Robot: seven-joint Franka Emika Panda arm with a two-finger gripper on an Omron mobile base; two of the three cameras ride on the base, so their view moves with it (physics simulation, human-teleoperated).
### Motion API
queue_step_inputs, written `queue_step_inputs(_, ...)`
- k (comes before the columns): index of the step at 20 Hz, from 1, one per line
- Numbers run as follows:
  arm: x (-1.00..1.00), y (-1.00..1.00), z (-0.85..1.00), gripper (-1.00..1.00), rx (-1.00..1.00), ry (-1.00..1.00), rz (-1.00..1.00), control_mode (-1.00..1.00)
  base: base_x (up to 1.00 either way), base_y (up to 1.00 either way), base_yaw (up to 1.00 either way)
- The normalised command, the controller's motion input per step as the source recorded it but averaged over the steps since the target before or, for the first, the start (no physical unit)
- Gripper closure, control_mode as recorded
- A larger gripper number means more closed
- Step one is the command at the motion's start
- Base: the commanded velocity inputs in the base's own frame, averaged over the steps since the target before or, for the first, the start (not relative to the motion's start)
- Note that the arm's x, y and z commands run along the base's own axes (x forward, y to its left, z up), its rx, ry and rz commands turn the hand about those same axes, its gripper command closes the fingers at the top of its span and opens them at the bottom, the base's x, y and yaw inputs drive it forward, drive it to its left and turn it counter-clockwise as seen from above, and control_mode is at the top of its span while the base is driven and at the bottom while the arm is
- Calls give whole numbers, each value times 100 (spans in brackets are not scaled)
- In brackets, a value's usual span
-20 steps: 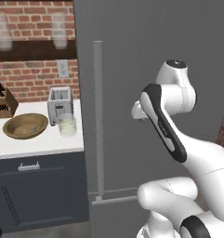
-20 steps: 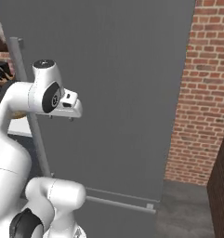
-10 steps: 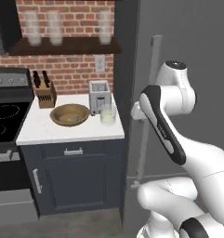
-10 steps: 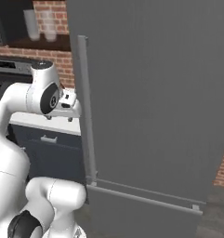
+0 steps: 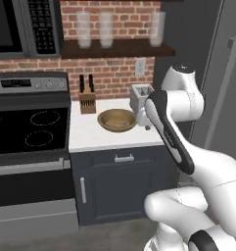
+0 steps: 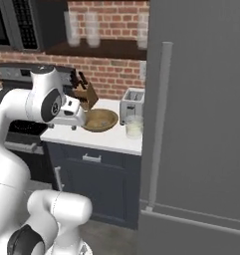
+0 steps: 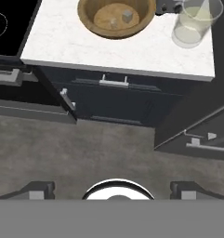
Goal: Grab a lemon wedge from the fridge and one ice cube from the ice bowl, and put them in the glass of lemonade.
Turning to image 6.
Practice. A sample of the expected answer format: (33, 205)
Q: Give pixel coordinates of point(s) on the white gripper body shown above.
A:
(71, 119)

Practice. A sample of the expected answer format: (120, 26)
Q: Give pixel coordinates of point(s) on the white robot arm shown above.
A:
(12, 172)

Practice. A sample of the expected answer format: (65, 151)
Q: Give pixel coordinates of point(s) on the wooden ice bowl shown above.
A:
(106, 118)

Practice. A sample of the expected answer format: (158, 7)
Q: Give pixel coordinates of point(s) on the clear drinking glass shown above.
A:
(92, 30)
(72, 30)
(143, 31)

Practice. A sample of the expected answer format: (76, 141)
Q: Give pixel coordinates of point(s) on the grey fridge door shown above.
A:
(204, 109)

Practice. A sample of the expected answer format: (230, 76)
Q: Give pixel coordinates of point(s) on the grey fridge freezer drawer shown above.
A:
(191, 239)

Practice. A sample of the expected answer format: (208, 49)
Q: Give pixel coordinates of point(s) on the wooden knife block with knives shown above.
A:
(88, 94)

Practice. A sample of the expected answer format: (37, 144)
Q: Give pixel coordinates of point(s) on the black and steel stove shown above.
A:
(22, 132)

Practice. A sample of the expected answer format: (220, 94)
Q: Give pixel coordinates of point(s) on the dark blue drawer front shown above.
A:
(118, 157)

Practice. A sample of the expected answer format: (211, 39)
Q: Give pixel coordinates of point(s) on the silver toaster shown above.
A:
(131, 104)

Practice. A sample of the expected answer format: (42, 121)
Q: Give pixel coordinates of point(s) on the dark blue cupboard door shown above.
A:
(101, 196)

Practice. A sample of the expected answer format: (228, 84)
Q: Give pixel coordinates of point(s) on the black microwave oven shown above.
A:
(22, 23)

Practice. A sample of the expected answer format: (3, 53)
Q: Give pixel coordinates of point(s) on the dark wooden wall shelf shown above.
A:
(101, 50)

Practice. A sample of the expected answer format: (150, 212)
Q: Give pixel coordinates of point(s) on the white wall socket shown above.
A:
(143, 70)

